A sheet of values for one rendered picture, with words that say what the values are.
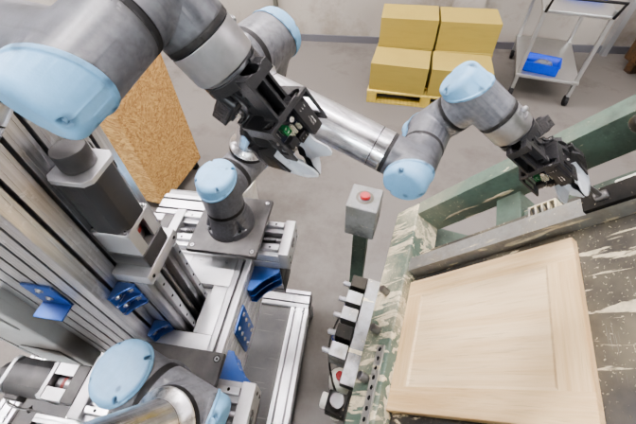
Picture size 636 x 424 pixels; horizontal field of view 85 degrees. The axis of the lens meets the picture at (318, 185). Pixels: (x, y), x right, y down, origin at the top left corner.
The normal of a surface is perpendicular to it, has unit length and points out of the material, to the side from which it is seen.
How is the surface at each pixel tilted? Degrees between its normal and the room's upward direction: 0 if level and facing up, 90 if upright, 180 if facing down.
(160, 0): 77
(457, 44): 90
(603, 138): 90
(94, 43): 59
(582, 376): 54
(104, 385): 8
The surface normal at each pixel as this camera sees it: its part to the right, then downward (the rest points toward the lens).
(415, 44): -0.21, 0.73
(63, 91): 0.73, 0.13
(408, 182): -0.47, 0.67
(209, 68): 0.13, 0.72
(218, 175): -0.09, -0.58
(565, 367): -0.78, -0.58
